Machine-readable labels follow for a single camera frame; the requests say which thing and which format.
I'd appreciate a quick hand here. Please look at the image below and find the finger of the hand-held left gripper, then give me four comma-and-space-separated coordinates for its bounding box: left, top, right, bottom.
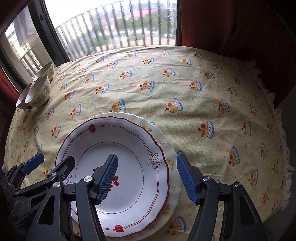
0, 152, 45, 193
13, 156, 76, 198

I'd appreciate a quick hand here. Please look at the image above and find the green-rimmed floral bowl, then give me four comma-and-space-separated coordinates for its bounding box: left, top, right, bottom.
32, 61, 55, 82
24, 75, 51, 107
16, 85, 31, 110

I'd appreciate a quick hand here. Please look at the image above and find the dark window frame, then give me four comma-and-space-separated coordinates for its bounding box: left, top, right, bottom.
0, 0, 185, 88

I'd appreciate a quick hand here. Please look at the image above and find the yellow printed tablecloth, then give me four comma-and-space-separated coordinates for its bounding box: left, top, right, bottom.
3, 45, 292, 241

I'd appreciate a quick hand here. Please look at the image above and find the large ruffled-rim floral plate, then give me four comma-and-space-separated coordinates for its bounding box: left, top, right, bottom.
69, 112, 182, 241

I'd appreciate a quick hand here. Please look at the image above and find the wide red curtain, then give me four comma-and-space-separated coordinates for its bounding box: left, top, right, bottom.
177, 0, 290, 109

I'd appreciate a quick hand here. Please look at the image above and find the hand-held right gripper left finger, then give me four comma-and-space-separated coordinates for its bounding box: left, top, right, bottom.
29, 153, 119, 241

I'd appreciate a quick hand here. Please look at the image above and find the white scalloped line-rimmed plate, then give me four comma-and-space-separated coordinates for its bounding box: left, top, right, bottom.
55, 117, 170, 238

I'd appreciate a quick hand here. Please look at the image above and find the narrow red curtain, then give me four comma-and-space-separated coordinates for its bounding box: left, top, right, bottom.
0, 67, 21, 100

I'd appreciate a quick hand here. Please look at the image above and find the metal balcony railing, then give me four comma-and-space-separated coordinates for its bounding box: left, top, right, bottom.
20, 0, 177, 77

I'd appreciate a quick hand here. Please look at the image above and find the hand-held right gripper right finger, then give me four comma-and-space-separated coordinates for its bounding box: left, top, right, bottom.
177, 154, 269, 241

